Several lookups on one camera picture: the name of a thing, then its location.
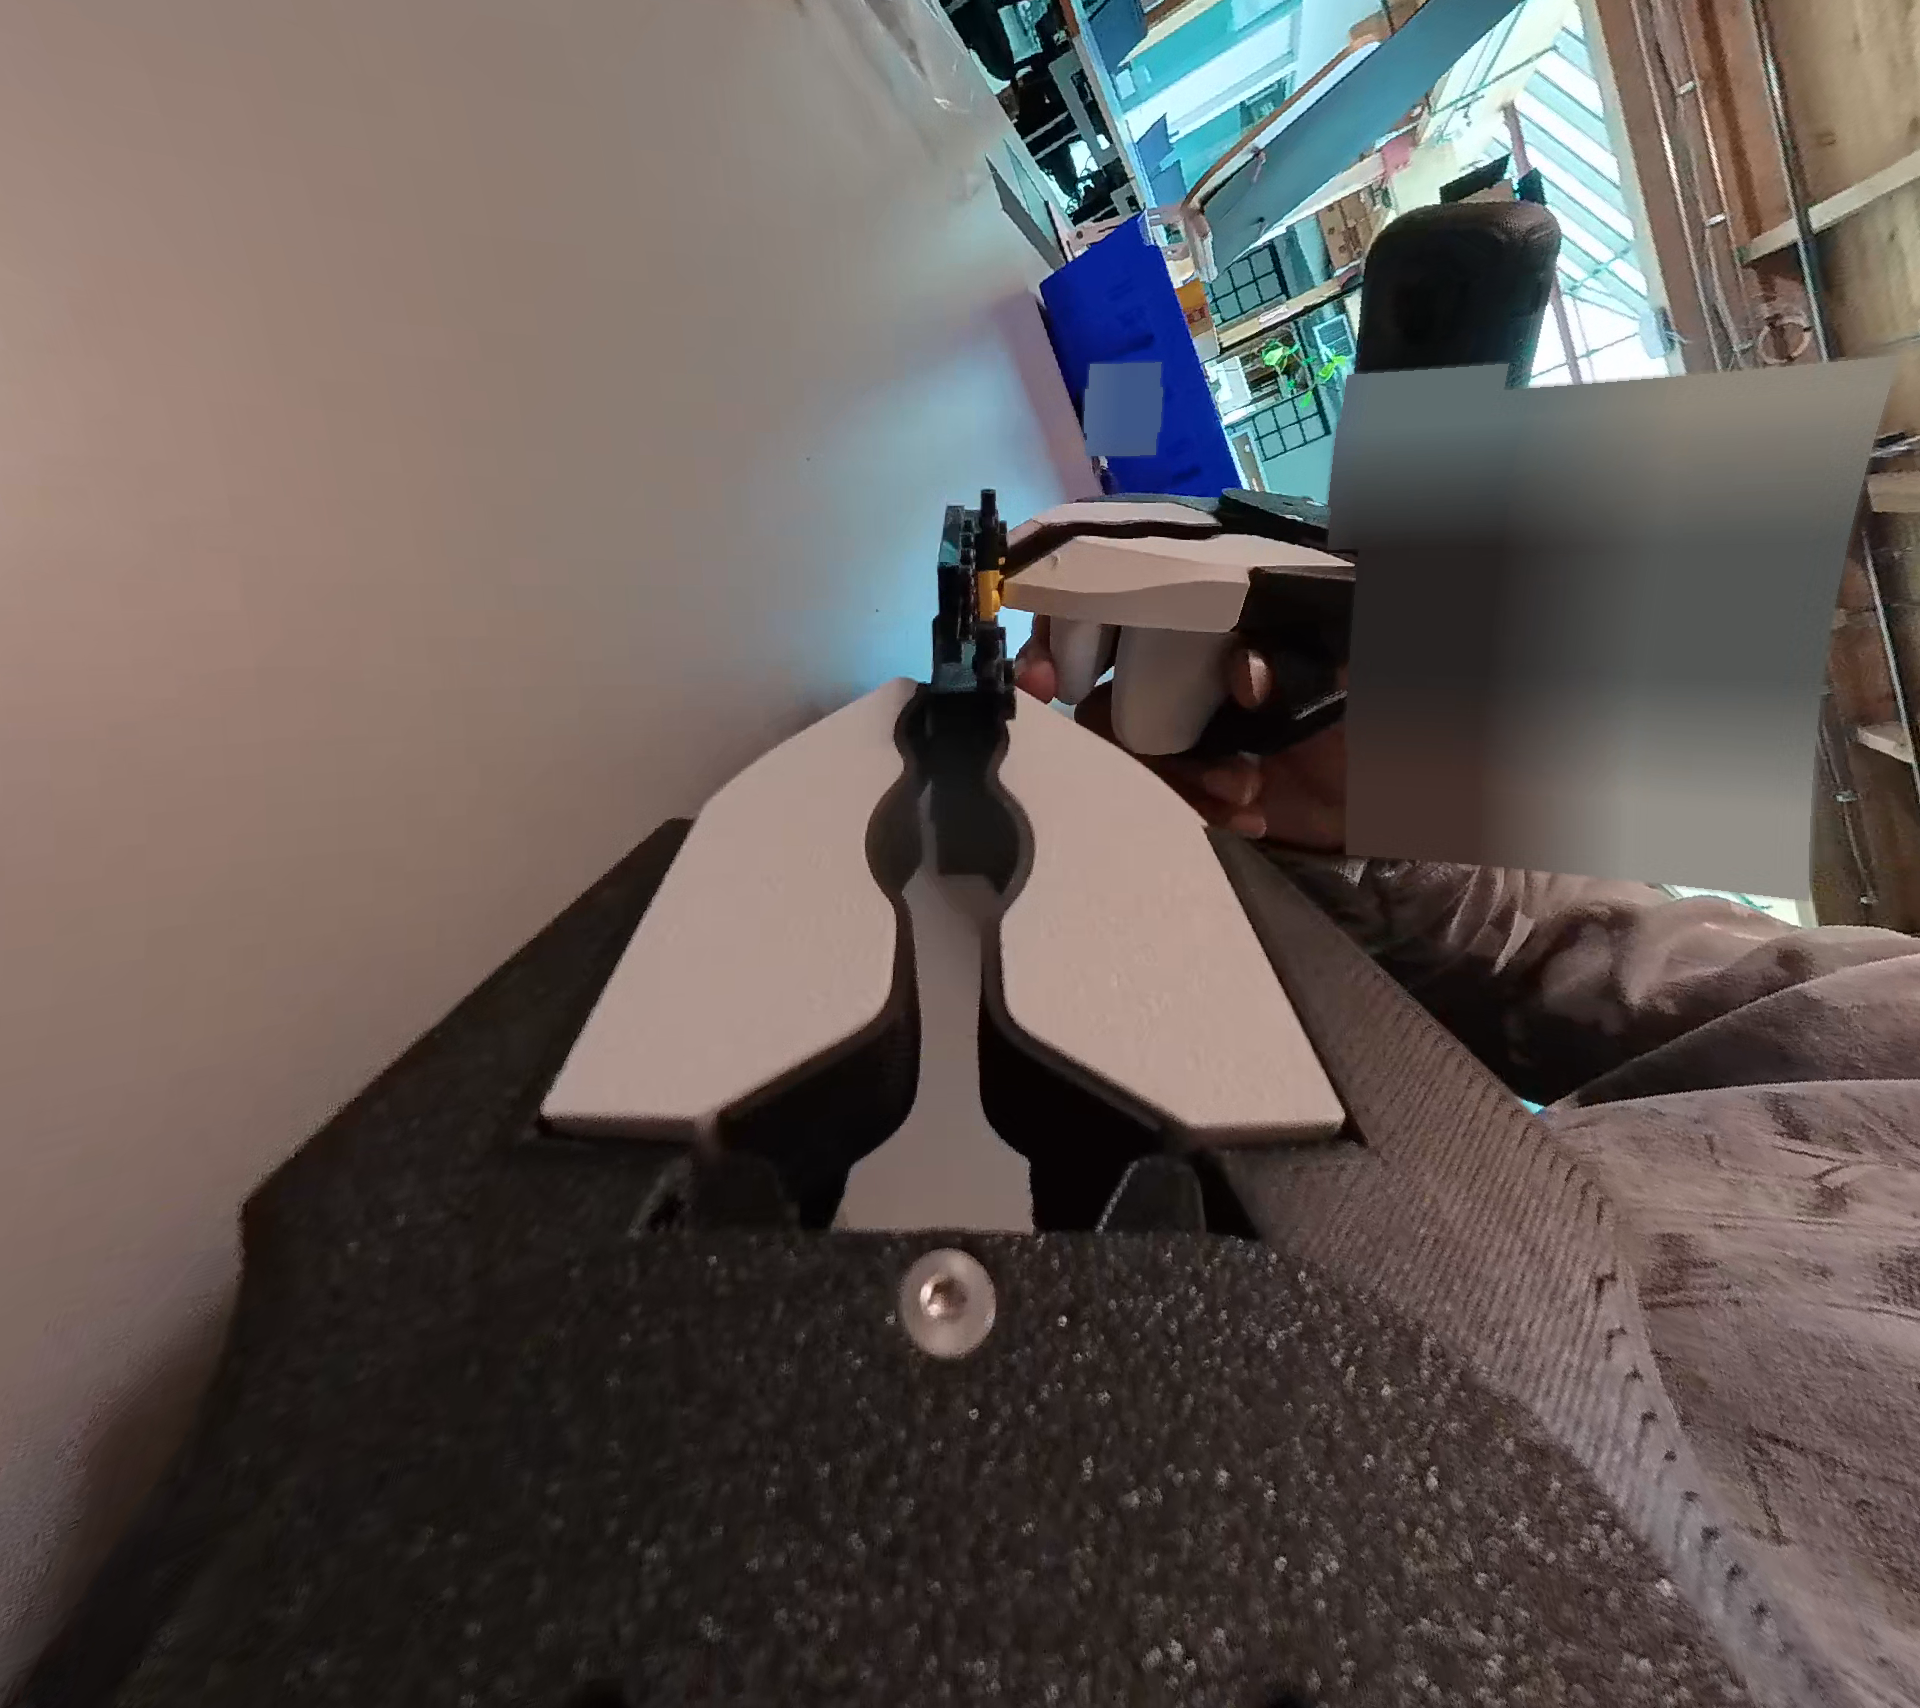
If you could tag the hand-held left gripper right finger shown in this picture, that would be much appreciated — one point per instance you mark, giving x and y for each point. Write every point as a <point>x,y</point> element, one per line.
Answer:
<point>1170,989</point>

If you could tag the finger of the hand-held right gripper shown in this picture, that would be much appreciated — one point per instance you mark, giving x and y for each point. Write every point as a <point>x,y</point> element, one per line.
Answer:
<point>1200,518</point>
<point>1200,590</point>

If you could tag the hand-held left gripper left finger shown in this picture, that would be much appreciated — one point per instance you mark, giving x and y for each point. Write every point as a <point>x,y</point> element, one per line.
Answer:
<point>737,989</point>

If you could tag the black lego chassis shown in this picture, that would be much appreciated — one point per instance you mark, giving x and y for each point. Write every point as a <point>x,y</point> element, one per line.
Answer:
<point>966,689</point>

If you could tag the small yellow lego piece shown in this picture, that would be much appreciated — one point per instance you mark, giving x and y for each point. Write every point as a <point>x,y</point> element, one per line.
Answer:
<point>985,586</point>

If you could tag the person's right hand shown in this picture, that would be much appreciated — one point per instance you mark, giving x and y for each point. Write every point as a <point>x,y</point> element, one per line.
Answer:
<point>1290,765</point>

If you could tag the blue plastic bin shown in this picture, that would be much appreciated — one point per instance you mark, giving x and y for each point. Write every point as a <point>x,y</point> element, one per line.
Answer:
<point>1141,284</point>

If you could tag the person's grey sweatshirt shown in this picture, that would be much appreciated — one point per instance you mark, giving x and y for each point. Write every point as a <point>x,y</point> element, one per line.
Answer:
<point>1770,1349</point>

